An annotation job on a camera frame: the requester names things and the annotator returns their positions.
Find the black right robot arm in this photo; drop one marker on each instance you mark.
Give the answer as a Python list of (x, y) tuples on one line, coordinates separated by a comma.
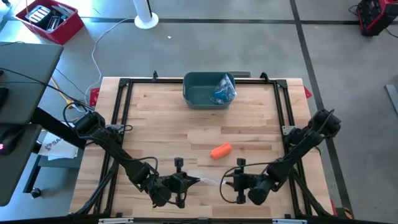
[(304, 146)]

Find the red corner bracket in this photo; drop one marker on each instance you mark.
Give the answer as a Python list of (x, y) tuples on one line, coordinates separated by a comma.
[(94, 96), (307, 92)]

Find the red black equipment case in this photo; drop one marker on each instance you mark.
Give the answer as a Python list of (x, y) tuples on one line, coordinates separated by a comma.
[(376, 15)]

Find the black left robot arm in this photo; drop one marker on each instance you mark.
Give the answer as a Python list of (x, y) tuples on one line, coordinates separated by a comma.
[(118, 152)]

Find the clear plastic bag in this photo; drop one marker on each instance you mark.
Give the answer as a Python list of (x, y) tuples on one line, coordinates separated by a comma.
[(211, 181), (225, 85)]

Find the silver metal plate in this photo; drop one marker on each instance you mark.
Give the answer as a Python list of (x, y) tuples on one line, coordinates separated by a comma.
[(286, 129)]

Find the black aluminium frame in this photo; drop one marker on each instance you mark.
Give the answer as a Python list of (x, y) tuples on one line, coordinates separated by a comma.
[(149, 81)]

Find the black caster wheel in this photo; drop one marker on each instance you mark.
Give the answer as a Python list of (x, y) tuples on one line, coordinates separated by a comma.
[(35, 193)]

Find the red plastic crate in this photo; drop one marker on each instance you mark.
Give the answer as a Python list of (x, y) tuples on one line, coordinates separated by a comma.
[(66, 32)]

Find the white ribbed device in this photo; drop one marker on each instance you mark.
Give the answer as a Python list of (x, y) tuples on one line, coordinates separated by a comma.
[(37, 14)]

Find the black desk leg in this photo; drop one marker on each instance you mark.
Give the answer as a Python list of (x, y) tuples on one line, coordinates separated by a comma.
[(59, 129)]

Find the silver metal container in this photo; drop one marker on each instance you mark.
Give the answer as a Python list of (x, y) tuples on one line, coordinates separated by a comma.
[(53, 23)]

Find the grey desk top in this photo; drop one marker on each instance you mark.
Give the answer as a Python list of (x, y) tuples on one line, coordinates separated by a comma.
[(15, 174), (28, 81)]

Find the silver metal bracket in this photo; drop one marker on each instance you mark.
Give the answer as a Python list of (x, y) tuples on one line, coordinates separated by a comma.
[(115, 221), (289, 221)]

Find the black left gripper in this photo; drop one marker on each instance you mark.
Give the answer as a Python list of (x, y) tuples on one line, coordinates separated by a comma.
[(169, 185)]

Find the teal plastic bin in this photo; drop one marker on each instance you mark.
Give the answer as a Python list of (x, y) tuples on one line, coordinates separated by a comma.
[(197, 93)]

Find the orange elastic bandage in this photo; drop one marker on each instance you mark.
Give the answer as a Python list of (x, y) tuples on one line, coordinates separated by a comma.
[(221, 151)]

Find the white pedestal stand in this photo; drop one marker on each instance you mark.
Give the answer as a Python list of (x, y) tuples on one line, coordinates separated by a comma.
[(146, 22)]

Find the white printed paper sheet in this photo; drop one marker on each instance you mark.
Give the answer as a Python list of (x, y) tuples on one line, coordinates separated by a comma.
[(59, 146)]

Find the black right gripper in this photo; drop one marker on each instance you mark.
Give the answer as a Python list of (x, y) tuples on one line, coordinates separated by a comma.
[(253, 186)]

